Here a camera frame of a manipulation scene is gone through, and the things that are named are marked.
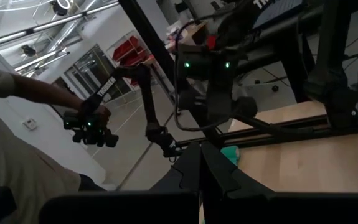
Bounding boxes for red tape tag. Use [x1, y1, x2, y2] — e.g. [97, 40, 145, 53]
[206, 34, 219, 50]

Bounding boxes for black aluminium frame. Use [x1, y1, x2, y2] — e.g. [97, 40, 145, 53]
[118, 0, 358, 150]

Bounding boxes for white wall thermostat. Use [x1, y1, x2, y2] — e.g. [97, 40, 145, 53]
[22, 118, 39, 131]

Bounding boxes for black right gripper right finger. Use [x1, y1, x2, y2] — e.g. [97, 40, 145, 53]
[200, 141, 275, 194]

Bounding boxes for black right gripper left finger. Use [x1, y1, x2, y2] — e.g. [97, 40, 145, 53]
[149, 142, 202, 192]

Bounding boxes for brown cardboard box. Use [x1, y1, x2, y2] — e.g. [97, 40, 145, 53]
[178, 21, 209, 46]

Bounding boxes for black ceiling camera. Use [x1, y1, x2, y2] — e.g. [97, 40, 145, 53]
[50, 0, 69, 16]
[21, 45, 37, 58]

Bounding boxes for person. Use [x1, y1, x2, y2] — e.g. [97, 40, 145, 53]
[0, 66, 113, 224]

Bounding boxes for glass double door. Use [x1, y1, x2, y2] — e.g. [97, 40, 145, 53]
[63, 45, 133, 100]

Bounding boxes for red storage bins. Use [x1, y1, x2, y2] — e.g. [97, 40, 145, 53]
[111, 35, 154, 86]

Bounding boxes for teal elastic bandage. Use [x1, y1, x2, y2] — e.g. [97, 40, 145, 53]
[220, 145, 241, 166]

